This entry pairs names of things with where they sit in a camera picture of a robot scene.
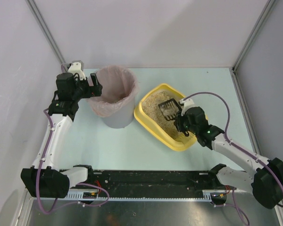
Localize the yellow litter box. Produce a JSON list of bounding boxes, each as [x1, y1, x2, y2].
[[134, 83, 197, 152]]

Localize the black slotted litter scoop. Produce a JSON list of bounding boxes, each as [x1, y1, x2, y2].
[[158, 98, 182, 121]]

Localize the grey trash bin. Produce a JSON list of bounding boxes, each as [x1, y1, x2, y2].
[[101, 100, 135, 129]]

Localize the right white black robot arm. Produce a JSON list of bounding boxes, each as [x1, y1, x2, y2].
[[174, 107, 283, 209]]

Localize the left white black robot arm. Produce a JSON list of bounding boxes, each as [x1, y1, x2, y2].
[[21, 73, 102, 198]]

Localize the beige cat litter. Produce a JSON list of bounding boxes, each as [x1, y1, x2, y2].
[[142, 91, 180, 139]]

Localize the pink plastic bin liner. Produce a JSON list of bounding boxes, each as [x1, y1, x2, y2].
[[87, 65, 139, 118]]

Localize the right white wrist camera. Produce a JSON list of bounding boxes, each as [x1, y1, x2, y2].
[[179, 98, 195, 116]]

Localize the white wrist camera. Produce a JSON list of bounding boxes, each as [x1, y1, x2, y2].
[[68, 60, 86, 81], [179, 98, 195, 116]]

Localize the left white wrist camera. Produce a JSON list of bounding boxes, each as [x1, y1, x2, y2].
[[68, 60, 86, 81]]

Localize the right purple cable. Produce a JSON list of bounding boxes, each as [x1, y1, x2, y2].
[[180, 92, 283, 208]]

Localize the purple cable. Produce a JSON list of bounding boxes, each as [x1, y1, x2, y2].
[[180, 92, 283, 208], [35, 63, 69, 215]]

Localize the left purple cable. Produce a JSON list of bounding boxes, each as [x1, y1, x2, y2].
[[35, 63, 69, 215]]

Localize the grey slotted cable duct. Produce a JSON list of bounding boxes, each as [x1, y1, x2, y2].
[[66, 190, 224, 201]]

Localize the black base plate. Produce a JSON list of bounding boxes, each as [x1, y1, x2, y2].
[[68, 169, 227, 198]]

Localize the left aluminium frame post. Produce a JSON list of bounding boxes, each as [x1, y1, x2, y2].
[[26, 0, 68, 72]]

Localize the aluminium frame post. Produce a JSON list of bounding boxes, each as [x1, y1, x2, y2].
[[232, 0, 278, 72], [26, 0, 68, 72]]

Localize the right aluminium frame post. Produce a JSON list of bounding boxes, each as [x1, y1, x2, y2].
[[232, 0, 278, 72]]

